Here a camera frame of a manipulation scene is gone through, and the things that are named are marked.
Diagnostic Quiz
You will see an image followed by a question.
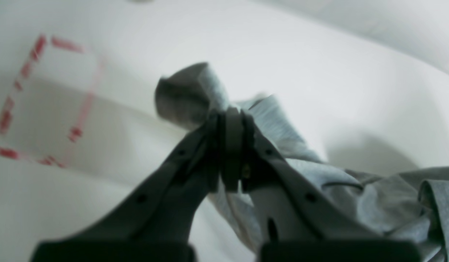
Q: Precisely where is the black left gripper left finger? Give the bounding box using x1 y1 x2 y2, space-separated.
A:
32 113 229 262

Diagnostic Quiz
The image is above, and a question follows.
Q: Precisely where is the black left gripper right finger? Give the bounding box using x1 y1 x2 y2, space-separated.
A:
224 108 421 262

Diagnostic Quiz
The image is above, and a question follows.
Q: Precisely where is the grey T-shirt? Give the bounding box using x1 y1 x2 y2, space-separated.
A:
155 63 449 262

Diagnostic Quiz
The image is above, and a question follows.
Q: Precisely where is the red tape rectangle marking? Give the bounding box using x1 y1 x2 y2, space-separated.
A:
0 34 105 168

